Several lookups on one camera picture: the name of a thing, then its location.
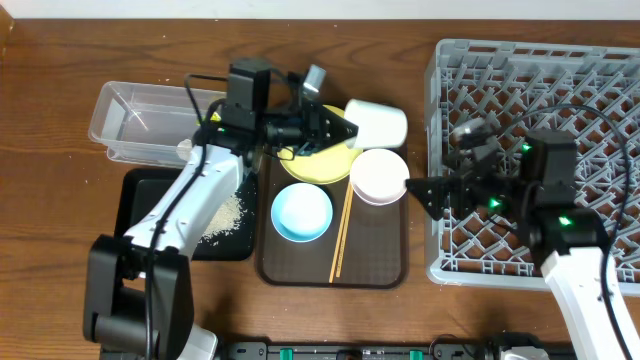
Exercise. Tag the white green cup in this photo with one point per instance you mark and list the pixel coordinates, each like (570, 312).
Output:
(379, 126)

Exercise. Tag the rice food scraps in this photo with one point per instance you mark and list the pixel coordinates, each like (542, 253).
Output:
(226, 220)

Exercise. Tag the wooden chopstick left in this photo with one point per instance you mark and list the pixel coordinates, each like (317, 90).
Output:
(346, 207)

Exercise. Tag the wooden chopstick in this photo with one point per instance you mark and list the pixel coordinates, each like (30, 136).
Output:
(346, 207)
(343, 244)

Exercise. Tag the grey dishwasher rack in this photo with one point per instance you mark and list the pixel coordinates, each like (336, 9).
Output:
(590, 92)

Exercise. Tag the dark brown serving tray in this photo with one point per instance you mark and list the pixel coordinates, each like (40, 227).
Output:
(375, 254)

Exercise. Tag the crumpled white tissue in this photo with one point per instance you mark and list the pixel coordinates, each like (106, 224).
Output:
(183, 149)

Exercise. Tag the green orange snack wrapper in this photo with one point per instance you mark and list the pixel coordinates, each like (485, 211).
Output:
(215, 117)

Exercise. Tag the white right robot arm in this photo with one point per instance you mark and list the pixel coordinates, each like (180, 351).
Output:
(569, 244)

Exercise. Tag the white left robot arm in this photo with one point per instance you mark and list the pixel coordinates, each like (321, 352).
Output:
(138, 297)

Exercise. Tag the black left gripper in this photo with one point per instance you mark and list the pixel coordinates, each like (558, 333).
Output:
(312, 129)

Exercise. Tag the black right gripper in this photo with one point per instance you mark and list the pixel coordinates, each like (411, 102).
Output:
(458, 195)

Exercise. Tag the black waste tray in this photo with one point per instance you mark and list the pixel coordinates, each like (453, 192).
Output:
(144, 187)

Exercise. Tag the yellow plate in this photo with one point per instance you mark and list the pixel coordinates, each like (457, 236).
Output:
(322, 168)

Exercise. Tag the light blue bowl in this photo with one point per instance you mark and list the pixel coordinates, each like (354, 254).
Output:
(301, 212)

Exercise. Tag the wooden chopstick right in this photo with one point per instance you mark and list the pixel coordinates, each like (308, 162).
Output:
(343, 244)

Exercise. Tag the pink shallow bowl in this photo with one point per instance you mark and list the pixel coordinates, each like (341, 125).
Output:
(378, 177)

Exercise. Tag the clear plastic waste bin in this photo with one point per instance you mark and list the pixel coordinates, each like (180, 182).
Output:
(143, 124)

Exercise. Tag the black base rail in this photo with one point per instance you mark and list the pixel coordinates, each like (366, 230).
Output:
(445, 347)

